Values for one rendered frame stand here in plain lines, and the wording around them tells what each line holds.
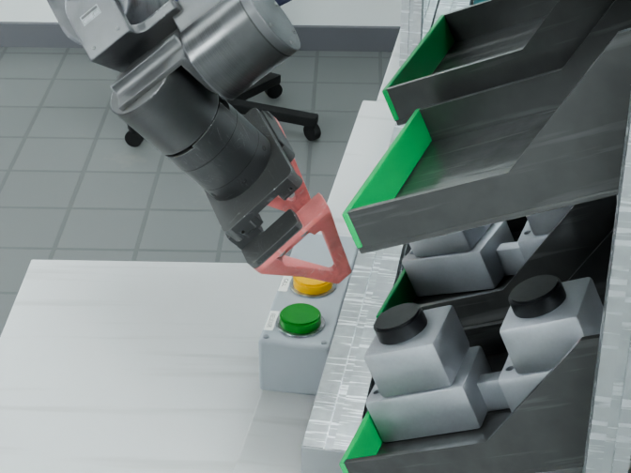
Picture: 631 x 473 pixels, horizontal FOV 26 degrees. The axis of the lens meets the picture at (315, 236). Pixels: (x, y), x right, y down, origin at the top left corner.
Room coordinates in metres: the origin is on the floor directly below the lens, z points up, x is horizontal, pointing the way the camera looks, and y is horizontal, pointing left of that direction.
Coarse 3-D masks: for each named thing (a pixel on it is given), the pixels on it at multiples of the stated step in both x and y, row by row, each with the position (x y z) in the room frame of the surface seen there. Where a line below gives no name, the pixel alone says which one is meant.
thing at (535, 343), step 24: (528, 288) 0.62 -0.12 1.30; (552, 288) 0.61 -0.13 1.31; (576, 288) 0.62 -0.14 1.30; (528, 312) 0.61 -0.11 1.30; (552, 312) 0.61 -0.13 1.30; (576, 312) 0.60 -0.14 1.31; (600, 312) 0.62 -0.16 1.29; (504, 336) 0.61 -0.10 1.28; (528, 336) 0.60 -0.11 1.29; (552, 336) 0.60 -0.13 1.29; (576, 336) 0.59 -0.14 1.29; (528, 360) 0.60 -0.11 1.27; (552, 360) 0.60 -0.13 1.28; (504, 384) 0.60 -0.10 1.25; (528, 384) 0.60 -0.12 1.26
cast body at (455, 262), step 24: (432, 240) 0.78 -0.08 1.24; (456, 240) 0.77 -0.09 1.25; (480, 240) 0.77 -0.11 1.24; (504, 240) 0.78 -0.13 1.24; (408, 264) 0.79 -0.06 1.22; (432, 264) 0.78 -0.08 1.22; (456, 264) 0.77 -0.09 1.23; (480, 264) 0.76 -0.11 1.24; (504, 264) 0.77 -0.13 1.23; (432, 288) 0.78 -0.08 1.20; (456, 288) 0.77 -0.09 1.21; (480, 288) 0.76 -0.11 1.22
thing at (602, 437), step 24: (624, 144) 0.53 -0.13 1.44; (624, 168) 0.51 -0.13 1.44; (624, 192) 0.51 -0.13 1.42; (624, 216) 0.51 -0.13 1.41; (624, 240) 0.51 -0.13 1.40; (624, 264) 0.51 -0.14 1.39; (624, 288) 0.51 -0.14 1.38; (624, 312) 0.52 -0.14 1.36; (600, 336) 0.53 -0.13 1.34; (624, 336) 0.52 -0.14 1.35; (600, 360) 0.51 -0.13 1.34; (624, 360) 0.51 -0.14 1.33; (600, 384) 0.51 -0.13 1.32; (624, 384) 0.51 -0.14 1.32; (600, 408) 0.51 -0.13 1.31; (624, 408) 0.51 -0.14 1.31; (600, 432) 0.51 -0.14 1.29; (624, 432) 0.51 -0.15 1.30; (600, 456) 0.51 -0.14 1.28; (624, 456) 0.51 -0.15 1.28
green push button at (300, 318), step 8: (296, 304) 1.11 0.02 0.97; (304, 304) 1.11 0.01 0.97; (288, 312) 1.10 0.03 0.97; (296, 312) 1.10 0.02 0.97; (304, 312) 1.10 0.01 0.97; (312, 312) 1.10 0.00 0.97; (280, 320) 1.09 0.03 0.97; (288, 320) 1.08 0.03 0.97; (296, 320) 1.08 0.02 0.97; (304, 320) 1.08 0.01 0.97; (312, 320) 1.08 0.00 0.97; (320, 320) 1.09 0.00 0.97; (288, 328) 1.08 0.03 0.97; (296, 328) 1.08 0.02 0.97; (304, 328) 1.08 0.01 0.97; (312, 328) 1.08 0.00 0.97
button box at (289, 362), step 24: (312, 240) 1.25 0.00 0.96; (288, 288) 1.16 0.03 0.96; (336, 288) 1.16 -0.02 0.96; (336, 312) 1.12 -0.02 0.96; (264, 336) 1.07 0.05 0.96; (288, 336) 1.08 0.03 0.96; (312, 336) 1.08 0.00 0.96; (264, 360) 1.07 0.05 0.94; (288, 360) 1.06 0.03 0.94; (312, 360) 1.06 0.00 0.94; (264, 384) 1.07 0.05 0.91; (288, 384) 1.06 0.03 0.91; (312, 384) 1.06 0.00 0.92
